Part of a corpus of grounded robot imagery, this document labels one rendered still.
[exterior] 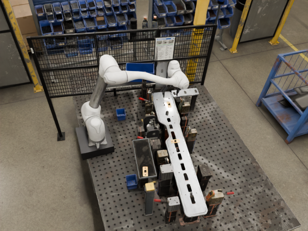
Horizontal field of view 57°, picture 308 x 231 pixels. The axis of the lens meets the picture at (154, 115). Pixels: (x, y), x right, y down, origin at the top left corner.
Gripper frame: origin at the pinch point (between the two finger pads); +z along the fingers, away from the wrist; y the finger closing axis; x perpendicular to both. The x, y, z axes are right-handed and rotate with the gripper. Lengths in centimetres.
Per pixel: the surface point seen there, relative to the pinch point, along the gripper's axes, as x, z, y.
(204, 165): -78, 11, 13
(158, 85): 26.6, 10.3, -5.6
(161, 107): -3.4, 13.7, -8.7
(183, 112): -8.2, 18.3, 13.4
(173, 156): -63, 13, -10
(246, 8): 206, 27, 180
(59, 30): 175, 28, -116
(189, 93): 13.4, 13.6, 25.2
